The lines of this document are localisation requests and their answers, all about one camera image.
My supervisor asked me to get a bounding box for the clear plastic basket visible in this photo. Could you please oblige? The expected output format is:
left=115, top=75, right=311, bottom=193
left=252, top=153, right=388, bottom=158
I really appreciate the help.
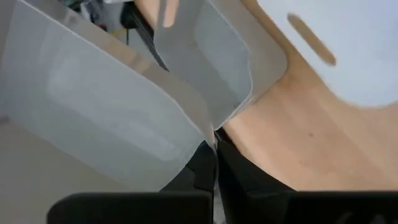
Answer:
left=0, top=0, right=289, bottom=192

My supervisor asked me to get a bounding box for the white plastic basket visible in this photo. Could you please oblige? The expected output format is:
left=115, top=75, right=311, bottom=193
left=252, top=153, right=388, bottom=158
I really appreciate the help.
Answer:
left=256, top=0, right=398, bottom=109

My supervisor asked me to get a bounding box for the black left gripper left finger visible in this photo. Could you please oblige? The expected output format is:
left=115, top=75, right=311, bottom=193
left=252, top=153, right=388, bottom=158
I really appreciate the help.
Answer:
left=46, top=139, right=218, bottom=224

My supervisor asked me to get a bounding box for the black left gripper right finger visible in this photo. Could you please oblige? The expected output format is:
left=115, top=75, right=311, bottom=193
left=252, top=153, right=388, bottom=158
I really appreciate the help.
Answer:
left=216, top=126, right=398, bottom=224

